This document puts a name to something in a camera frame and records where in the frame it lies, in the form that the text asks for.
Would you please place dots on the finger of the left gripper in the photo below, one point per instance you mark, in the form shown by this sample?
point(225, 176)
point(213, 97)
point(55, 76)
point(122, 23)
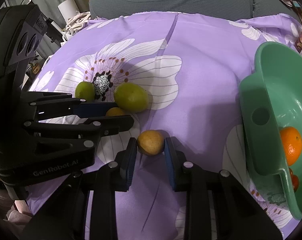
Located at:
point(96, 127)
point(48, 105)

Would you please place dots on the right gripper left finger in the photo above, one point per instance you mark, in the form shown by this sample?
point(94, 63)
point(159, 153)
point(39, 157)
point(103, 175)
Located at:
point(115, 176)

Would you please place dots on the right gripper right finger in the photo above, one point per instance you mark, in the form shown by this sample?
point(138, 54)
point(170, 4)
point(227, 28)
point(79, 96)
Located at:
point(197, 184)

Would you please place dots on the brown round fruit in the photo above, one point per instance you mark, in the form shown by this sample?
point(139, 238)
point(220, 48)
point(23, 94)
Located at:
point(115, 111)

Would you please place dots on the tan round fruit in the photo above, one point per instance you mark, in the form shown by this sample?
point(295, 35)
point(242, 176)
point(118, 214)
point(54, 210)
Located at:
point(150, 142)

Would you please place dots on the small green fruit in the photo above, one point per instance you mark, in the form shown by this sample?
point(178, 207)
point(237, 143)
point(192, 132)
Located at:
point(85, 90)

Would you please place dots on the large green fruit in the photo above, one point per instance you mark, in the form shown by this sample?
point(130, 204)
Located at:
point(131, 97)

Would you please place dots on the black phone stand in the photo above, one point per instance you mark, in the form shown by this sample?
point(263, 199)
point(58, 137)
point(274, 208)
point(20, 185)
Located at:
point(54, 31)

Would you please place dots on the red tomato in bowl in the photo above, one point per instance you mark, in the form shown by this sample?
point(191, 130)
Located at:
point(295, 180)

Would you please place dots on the white paper roll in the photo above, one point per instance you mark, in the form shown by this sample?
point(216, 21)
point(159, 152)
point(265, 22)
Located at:
point(68, 9)

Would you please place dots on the large orange tangerine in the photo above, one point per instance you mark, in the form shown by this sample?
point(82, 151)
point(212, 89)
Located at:
point(292, 144)

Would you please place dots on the green plastic bowl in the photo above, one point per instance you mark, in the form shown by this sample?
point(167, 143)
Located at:
point(270, 100)

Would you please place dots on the purple floral tablecloth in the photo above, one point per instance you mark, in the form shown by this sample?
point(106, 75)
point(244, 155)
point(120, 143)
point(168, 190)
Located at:
point(191, 66)

